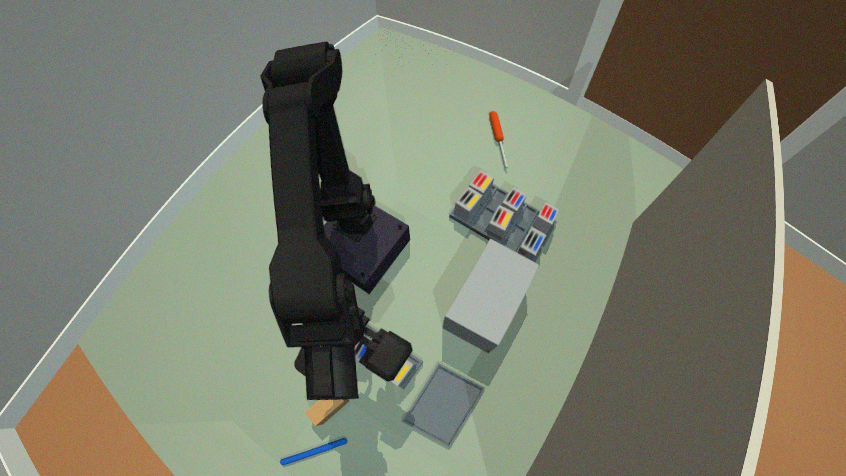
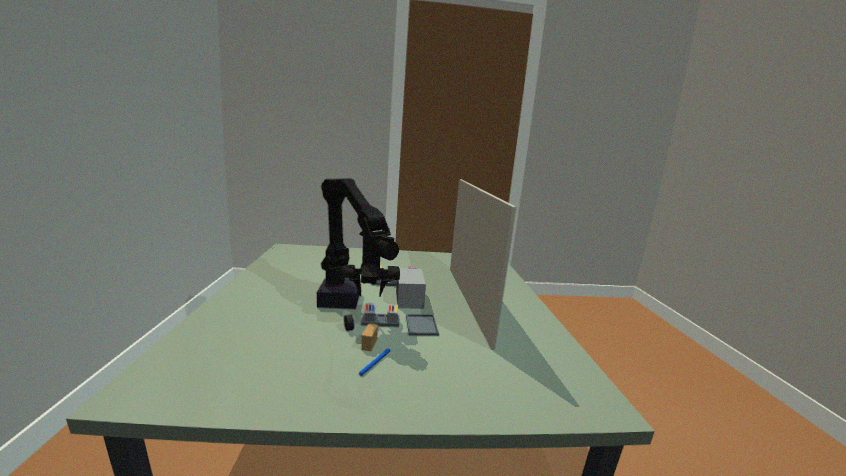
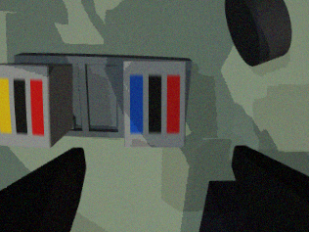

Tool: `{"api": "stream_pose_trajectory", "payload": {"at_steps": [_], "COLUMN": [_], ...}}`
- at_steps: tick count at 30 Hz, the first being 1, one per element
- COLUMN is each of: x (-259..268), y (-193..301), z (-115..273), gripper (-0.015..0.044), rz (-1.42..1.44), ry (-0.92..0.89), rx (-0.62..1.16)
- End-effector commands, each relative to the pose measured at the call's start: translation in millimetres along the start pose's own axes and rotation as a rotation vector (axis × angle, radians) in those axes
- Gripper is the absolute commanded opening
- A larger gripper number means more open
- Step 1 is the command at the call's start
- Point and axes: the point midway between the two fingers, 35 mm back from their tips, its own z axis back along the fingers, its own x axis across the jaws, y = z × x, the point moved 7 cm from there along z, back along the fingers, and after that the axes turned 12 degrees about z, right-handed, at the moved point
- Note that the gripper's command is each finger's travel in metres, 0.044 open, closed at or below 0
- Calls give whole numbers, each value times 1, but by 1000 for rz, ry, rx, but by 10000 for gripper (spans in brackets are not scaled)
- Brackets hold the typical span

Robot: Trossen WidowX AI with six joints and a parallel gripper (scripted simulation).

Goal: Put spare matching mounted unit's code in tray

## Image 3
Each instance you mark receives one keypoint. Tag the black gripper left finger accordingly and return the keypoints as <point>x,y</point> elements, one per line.
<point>46,199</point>

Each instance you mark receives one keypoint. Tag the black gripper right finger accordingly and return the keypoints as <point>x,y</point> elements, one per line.
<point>275,196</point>

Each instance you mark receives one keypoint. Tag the black short cylinder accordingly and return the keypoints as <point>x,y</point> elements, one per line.
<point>260,29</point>

